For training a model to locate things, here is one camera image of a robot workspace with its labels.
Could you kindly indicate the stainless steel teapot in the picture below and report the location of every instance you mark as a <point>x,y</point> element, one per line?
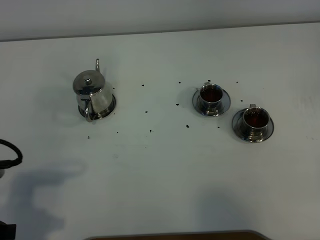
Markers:
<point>92,83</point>

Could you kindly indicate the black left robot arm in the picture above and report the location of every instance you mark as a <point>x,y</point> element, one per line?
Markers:
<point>7,231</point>

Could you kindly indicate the round steel teapot saucer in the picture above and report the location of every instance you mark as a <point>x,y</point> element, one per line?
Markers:
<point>96,108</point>

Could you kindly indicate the left stainless steel teacup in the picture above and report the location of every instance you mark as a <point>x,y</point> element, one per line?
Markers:
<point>210,97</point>

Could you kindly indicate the stainless steel teacup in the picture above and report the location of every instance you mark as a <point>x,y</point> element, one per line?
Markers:
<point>210,97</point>
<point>256,119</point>

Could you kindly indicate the right stainless steel teacup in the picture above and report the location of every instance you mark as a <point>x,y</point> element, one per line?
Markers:
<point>256,119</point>

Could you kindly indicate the left steel cup saucer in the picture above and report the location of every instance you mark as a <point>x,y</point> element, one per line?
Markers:
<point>222,107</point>

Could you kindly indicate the steel cup saucer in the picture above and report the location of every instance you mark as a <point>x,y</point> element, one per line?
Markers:
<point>222,107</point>
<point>243,133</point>

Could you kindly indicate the right steel cup saucer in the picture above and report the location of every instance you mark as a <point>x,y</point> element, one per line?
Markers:
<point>243,133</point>

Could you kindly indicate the brown wooden board edge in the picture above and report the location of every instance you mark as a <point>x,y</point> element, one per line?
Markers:
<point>217,235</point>

